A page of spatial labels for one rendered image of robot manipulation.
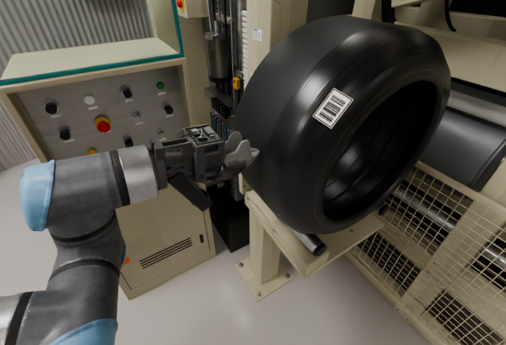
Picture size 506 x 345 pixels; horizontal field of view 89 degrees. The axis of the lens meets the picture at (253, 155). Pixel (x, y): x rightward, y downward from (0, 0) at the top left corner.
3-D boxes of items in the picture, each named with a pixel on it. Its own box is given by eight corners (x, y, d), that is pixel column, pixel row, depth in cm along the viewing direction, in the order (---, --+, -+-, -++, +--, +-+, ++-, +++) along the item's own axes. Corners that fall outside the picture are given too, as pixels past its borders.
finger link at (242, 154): (269, 138, 49) (227, 148, 45) (266, 163, 53) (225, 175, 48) (260, 131, 52) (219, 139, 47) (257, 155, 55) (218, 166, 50)
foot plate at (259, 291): (234, 264, 164) (234, 263, 162) (269, 245, 175) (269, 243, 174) (257, 302, 145) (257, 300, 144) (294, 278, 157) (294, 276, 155)
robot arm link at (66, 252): (60, 309, 40) (32, 258, 33) (74, 249, 49) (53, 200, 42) (127, 291, 43) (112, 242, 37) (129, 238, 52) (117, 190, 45)
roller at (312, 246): (257, 172, 94) (262, 178, 97) (248, 180, 94) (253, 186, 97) (325, 243, 70) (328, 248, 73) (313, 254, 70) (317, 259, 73)
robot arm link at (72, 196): (38, 207, 41) (13, 154, 35) (124, 186, 47) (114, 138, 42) (34, 251, 34) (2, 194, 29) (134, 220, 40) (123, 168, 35)
